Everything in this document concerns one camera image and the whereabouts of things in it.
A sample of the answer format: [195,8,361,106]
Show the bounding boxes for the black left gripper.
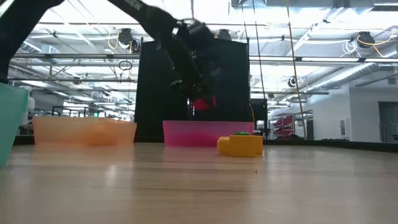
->
[169,18,223,100]

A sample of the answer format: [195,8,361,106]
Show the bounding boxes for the red building block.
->
[194,95,218,112]

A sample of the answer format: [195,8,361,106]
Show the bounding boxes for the yellow building block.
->
[216,134,264,158]

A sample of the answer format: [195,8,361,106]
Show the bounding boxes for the red translucent plastic bin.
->
[162,120,255,147]

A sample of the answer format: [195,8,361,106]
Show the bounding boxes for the red storage rack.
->
[269,110,314,139]

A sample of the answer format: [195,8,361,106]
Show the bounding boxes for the black metal rack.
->
[51,105,108,118]

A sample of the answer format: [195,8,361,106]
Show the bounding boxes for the grey ceiling pipe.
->
[12,52,398,63]
[7,77,137,84]

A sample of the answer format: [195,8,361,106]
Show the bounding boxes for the orange translucent plastic bin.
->
[32,116,137,146]

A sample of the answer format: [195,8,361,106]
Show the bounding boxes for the white robot figure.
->
[20,85,35,125]

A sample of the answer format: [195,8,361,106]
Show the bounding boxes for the teal translucent plastic bin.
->
[0,82,30,167]

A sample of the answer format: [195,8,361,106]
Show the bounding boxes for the hanging black cable loop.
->
[118,60,134,72]

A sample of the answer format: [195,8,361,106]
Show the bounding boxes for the yellow hanging cable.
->
[285,0,308,140]

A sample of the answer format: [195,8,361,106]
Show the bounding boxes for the silver ventilation duct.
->
[306,49,398,93]
[18,37,60,55]

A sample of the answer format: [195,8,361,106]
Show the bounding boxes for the white wall box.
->
[340,117,352,141]

